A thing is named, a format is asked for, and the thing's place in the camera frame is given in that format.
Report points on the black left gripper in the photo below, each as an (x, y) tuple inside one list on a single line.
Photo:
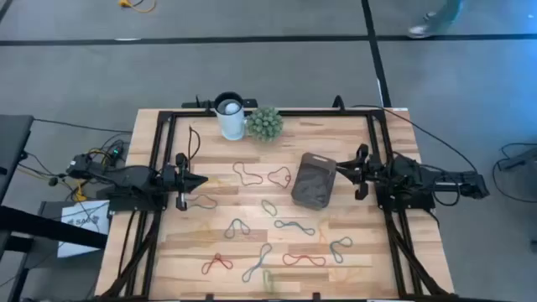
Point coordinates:
[(170, 178)]

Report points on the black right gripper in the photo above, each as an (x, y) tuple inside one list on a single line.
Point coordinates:
[(374, 170)]

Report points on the yellow rubber band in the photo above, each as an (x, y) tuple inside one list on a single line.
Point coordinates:
[(204, 228), (215, 180), (346, 274), (321, 230)]

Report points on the grey translucent plastic bin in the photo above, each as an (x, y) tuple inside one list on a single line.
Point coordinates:
[(312, 184)]

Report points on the green rubber band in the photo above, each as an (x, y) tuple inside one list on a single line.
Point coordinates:
[(267, 281), (274, 211)]

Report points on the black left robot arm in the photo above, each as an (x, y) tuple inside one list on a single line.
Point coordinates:
[(134, 178)]

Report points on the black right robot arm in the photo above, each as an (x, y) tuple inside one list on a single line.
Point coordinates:
[(419, 178)]

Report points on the white cup with black rim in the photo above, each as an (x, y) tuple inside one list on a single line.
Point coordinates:
[(230, 126)]

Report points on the black clamp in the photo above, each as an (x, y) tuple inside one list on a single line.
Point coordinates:
[(338, 102)]

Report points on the black power adapter green light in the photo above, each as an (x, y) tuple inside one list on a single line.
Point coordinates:
[(113, 152)]

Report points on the black mounting bar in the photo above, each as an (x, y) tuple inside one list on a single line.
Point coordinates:
[(197, 104)]

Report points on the white ball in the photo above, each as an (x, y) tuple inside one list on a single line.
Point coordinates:
[(231, 108)]

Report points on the green spiky ball plant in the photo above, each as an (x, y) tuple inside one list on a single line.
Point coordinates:
[(264, 123)]

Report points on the white paper sign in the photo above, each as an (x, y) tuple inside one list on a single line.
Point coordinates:
[(84, 214)]

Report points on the black desk beam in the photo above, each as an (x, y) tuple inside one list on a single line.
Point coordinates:
[(50, 226)]

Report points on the person's foot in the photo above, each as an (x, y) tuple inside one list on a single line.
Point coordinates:
[(419, 30)]

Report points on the black device on floor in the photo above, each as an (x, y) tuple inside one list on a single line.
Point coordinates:
[(520, 159)]

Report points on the grey box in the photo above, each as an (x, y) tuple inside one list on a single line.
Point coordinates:
[(42, 253)]

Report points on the black desk top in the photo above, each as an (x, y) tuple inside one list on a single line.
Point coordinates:
[(14, 147)]

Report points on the person's leg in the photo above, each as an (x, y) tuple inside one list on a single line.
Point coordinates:
[(451, 10)]

